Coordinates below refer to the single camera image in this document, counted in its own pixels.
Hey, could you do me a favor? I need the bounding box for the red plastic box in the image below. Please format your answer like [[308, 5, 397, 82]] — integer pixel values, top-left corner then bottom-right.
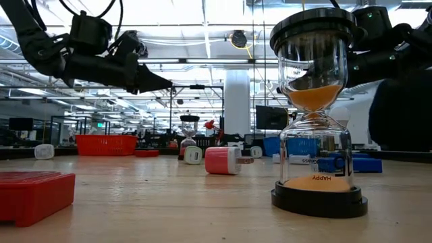
[[0, 171, 76, 227]]

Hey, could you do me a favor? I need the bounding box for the long ceiling light bar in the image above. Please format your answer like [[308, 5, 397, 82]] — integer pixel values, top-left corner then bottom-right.
[[138, 58, 252, 65]]

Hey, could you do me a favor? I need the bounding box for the white bulb lamp metal base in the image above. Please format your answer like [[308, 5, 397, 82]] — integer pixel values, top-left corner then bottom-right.
[[323, 106, 352, 153]]

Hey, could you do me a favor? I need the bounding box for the black computer monitor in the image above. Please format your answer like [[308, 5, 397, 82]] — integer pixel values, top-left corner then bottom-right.
[[255, 105, 290, 131], [8, 117, 34, 132]]

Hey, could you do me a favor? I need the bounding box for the green usb wall charger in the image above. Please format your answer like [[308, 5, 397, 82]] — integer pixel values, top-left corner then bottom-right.
[[184, 144, 203, 165], [34, 143, 55, 161]]

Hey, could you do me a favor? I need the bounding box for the blue plastic basket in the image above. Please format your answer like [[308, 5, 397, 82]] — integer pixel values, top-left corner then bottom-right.
[[262, 136, 321, 158]]

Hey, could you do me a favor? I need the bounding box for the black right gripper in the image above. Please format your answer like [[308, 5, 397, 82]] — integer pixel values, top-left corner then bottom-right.
[[347, 49, 402, 89]]

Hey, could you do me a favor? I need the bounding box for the white building column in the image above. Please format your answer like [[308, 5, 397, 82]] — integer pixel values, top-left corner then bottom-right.
[[224, 69, 251, 136]]

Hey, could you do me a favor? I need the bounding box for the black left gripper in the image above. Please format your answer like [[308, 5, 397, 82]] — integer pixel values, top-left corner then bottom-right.
[[63, 30, 173, 95]]

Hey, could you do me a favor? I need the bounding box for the blue plastic box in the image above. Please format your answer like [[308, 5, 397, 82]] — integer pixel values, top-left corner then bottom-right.
[[317, 157, 383, 174]]

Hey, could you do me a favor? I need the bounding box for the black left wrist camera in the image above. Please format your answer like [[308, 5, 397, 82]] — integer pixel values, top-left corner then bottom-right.
[[69, 10, 113, 57]]

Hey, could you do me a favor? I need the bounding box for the black left wrist camera cable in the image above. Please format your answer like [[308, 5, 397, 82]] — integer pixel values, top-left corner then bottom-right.
[[59, 0, 124, 38]]

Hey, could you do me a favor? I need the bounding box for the pink usb wall charger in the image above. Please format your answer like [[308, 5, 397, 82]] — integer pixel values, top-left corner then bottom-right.
[[205, 146, 254, 176]]

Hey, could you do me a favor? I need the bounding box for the black aluminium table frame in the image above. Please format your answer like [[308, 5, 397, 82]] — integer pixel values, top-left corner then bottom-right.
[[0, 145, 432, 162]]

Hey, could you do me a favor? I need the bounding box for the hourglass with red sand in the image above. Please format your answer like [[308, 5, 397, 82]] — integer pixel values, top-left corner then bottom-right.
[[178, 114, 201, 161]]

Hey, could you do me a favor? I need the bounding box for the red plastic basket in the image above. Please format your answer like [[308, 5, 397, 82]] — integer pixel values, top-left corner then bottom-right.
[[75, 134, 138, 157]]

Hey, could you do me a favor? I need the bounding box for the black ceiling cord reel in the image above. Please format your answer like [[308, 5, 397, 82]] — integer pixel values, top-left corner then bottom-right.
[[134, 39, 150, 59], [232, 29, 249, 49]]

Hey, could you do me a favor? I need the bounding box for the hourglass with orange sand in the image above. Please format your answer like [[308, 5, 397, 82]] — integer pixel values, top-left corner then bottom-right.
[[269, 7, 369, 219]]

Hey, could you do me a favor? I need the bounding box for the thick yellow hanging cable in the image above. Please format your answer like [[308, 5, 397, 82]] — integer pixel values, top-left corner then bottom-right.
[[229, 32, 254, 60]]

